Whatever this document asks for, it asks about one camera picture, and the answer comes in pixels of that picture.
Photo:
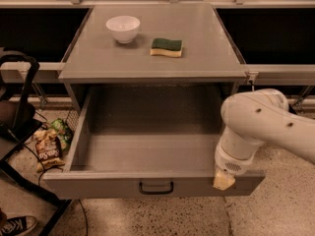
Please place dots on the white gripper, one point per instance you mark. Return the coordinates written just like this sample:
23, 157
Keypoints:
230, 162

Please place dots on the grey top drawer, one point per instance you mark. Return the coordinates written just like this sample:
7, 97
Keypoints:
143, 142

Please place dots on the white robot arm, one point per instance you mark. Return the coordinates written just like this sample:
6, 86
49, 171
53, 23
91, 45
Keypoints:
252, 119

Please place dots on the grey drawer cabinet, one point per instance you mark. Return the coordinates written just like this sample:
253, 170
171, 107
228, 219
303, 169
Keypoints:
207, 54

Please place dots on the green yellow sponge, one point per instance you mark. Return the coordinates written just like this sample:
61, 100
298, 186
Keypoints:
166, 47

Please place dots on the green snack bag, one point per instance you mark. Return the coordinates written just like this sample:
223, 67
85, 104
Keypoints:
64, 133

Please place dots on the brown snack bag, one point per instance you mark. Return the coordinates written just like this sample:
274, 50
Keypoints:
48, 149

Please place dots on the white ceramic bowl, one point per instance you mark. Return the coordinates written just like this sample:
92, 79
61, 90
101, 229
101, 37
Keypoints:
123, 28

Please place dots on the black white sneaker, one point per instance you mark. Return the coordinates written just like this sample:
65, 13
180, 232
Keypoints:
18, 226

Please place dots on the wire mesh basket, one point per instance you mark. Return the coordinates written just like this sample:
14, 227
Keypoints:
72, 119

